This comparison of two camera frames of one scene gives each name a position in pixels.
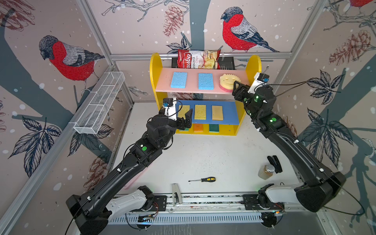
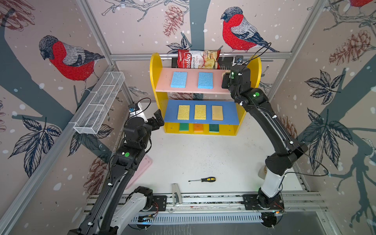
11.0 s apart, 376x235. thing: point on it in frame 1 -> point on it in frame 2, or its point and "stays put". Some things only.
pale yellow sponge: [217, 112] stays put
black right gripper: [240, 94] -> [225, 81]
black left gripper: [188, 118] -> [160, 121]
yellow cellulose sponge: [200, 112] stays put
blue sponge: [179, 80] stays put
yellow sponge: [182, 110] stays put
